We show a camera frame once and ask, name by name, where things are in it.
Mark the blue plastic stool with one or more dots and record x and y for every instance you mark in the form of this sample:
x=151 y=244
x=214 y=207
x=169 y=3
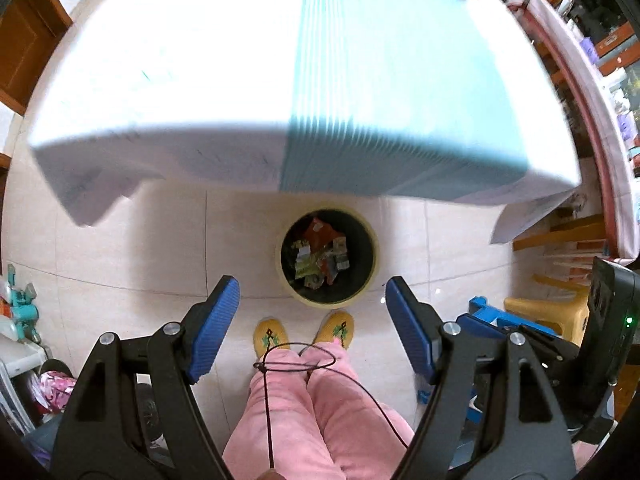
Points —
x=487 y=321

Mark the blue white tablecloth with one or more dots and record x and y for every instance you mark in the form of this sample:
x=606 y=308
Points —
x=200 y=85

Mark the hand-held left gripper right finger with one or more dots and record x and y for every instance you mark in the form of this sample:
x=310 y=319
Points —
x=407 y=330

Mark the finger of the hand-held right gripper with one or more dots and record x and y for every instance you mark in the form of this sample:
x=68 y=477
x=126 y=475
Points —
x=555 y=355

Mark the teal plastic toy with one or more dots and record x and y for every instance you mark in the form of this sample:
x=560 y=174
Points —
x=22 y=307

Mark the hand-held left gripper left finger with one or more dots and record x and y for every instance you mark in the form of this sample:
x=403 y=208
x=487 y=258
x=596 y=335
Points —
x=215 y=330

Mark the cloth covered wooden table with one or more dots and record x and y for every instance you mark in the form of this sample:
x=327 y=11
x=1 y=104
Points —
x=617 y=195

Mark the yellow plastic stool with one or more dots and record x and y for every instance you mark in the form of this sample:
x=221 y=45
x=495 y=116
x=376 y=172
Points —
x=545 y=307

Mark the round waste bin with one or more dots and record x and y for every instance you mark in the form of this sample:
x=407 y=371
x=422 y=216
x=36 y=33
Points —
x=365 y=255

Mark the person's pink pants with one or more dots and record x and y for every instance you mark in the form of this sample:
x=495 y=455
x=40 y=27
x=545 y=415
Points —
x=300 y=420

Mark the yellow embroidered slipper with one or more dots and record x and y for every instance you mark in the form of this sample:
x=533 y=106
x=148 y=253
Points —
x=335 y=330
x=270 y=335

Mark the pile of discarded wrappers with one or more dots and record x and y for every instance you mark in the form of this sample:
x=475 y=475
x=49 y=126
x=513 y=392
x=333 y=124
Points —
x=315 y=265

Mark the pink patterned bag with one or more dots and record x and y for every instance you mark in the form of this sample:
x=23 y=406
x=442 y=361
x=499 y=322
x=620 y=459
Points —
x=52 y=390

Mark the brown wooden door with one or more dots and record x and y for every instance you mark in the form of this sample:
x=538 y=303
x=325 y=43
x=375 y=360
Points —
x=25 y=45

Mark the wooden chair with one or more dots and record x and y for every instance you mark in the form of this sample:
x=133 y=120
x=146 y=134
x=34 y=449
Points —
x=575 y=232

